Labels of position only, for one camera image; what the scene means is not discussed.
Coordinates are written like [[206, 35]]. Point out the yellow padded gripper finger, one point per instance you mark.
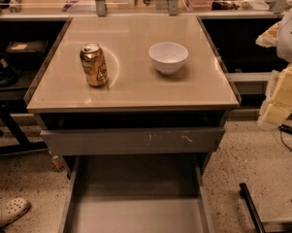
[[277, 106], [269, 38]]

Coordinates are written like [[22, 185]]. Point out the orange soda can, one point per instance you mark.
[[94, 64]]

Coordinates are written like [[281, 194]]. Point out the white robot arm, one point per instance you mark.
[[284, 43]]

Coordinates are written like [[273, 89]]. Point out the grey drawer cabinet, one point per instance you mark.
[[136, 94]]

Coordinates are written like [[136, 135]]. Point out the open middle drawer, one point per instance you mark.
[[151, 193]]

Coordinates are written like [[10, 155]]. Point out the closed top drawer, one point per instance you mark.
[[133, 140]]

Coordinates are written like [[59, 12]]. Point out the black power adapter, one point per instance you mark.
[[286, 128]]

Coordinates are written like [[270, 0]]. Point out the white ceramic bowl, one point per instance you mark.
[[168, 57]]

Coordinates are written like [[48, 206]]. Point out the black box on shelf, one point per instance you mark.
[[27, 55]]

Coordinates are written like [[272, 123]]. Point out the black bag on shelf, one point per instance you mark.
[[9, 74]]

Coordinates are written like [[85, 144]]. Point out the white perforated clog shoe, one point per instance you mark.
[[13, 210]]

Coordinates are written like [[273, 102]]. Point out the black metal floor rail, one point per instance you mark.
[[273, 226]]

